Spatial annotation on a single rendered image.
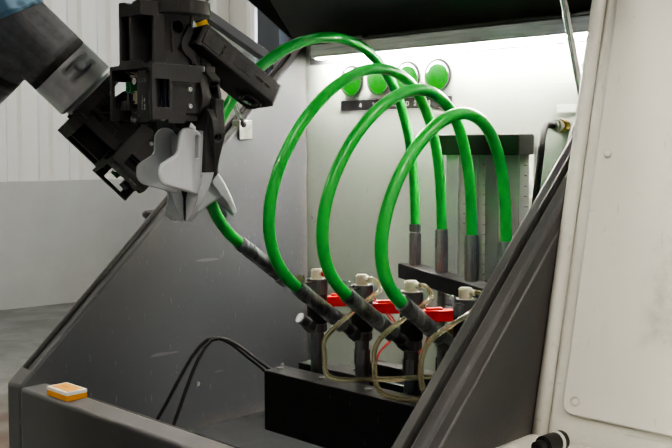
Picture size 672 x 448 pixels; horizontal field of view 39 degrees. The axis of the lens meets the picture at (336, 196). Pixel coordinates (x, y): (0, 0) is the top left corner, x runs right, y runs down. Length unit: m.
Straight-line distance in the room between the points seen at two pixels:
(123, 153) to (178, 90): 0.17
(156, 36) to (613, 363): 0.54
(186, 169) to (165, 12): 0.15
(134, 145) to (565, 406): 0.53
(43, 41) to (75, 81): 0.05
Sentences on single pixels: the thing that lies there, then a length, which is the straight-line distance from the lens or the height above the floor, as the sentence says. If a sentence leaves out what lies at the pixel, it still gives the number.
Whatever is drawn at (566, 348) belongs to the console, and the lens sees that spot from 1.02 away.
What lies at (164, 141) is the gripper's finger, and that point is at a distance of 0.97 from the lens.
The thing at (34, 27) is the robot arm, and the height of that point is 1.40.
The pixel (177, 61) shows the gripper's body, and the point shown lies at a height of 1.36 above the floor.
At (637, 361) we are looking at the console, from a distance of 0.98.
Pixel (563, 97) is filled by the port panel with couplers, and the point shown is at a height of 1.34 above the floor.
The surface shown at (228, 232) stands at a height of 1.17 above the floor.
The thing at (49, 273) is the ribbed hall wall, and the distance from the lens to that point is 8.07.
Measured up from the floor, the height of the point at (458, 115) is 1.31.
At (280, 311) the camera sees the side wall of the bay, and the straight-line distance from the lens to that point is 1.65.
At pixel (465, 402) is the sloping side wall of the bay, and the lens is 0.94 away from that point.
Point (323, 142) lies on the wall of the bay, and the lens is 1.64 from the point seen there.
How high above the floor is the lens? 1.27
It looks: 3 degrees down
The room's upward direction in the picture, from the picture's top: straight up
